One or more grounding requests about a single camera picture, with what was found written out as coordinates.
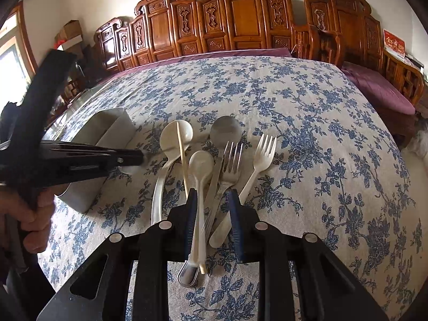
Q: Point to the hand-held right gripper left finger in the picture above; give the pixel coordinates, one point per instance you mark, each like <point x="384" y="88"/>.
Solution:
<point x="190" y="230"/>

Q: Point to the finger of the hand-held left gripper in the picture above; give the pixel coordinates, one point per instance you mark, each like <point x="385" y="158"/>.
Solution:
<point x="100" y="159"/>

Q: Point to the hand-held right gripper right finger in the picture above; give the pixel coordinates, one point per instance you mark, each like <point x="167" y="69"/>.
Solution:
<point x="235" y="230"/>

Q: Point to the steel utensil holder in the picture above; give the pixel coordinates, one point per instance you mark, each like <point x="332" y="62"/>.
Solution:
<point x="110" y="127"/>

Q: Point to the metal fork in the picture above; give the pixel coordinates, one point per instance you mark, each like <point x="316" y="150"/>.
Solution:
<point x="230" y="170"/>

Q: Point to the small white plastic spoon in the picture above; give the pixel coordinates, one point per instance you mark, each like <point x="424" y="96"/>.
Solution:
<point x="200" y="167"/>

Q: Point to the large white plastic spoon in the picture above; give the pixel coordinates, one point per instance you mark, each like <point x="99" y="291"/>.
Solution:
<point x="169" y="140"/>

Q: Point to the white plastic fork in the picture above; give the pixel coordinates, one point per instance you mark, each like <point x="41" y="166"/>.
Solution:
<point x="264" y="155"/>

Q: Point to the metal spoon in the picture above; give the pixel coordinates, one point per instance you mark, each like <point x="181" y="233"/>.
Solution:
<point x="225" y="130"/>

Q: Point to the person's left hand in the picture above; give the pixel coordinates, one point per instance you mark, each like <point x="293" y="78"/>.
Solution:
<point x="36" y="234"/>

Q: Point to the wooden framed window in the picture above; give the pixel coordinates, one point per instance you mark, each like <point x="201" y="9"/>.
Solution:
<point x="13" y="57"/>

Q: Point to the white cardboard box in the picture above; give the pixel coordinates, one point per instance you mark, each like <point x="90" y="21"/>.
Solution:
<point x="70" y="43"/>

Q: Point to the brown cardboard box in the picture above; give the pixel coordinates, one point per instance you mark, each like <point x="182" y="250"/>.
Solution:
<point x="72" y="28"/>

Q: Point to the blue floral cloth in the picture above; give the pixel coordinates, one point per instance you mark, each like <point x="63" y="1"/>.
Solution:
<point x="301" y="107"/>

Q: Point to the purple bench cushion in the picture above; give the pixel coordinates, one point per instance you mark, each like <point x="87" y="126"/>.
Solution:
<point x="374" y="83"/>

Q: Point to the grey fluffy object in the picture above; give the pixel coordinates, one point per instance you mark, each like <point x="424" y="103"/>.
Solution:
<point x="419" y="140"/>

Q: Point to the carved wooden bench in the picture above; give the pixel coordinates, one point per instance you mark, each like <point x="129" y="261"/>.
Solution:
<point x="245" y="13"/>

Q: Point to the wooden armchair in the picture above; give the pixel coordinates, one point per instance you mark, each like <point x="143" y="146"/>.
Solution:
<point x="317" y="41"/>

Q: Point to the stack of papers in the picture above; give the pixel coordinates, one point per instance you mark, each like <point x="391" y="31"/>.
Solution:
<point x="414" y="62"/>

